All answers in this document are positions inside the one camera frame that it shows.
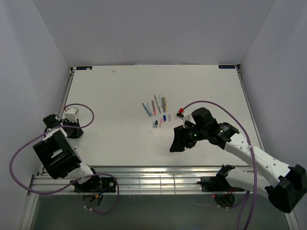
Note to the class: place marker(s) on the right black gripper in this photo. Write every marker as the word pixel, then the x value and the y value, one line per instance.
pixel 181 140

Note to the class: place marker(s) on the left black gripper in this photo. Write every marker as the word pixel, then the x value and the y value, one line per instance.
pixel 78 132

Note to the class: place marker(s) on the yellow highlighter pen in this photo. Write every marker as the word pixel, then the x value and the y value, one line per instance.
pixel 165 103

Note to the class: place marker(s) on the purple highlighter pen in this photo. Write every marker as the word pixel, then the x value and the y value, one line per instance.
pixel 163 105

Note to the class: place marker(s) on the pink highlighter pen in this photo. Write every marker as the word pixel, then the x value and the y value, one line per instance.
pixel 153 105

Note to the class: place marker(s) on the light blue pen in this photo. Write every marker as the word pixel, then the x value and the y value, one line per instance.
pixel 147 110

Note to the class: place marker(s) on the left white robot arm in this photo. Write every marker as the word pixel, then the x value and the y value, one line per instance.
pixel 60 158

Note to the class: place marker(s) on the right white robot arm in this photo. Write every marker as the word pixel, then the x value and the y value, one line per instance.
pixel 282 184

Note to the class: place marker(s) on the left blue corner label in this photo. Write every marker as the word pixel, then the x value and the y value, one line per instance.
pixel 84 68

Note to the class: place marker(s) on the blue corner label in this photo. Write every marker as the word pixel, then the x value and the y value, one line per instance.
pixel 226 66
pixel 84 68

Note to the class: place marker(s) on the right blue corner label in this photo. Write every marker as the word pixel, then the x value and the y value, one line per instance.
pixel 226 66

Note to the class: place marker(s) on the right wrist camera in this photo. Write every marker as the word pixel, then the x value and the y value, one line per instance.
pixel 184 116

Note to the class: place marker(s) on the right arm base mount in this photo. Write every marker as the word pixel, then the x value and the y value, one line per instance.
pixel 218 183

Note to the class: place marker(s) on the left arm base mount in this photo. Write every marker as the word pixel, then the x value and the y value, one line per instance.
pixel 96 184

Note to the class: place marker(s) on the aluminium rail frame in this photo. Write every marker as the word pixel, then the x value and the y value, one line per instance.
pixel 143 180

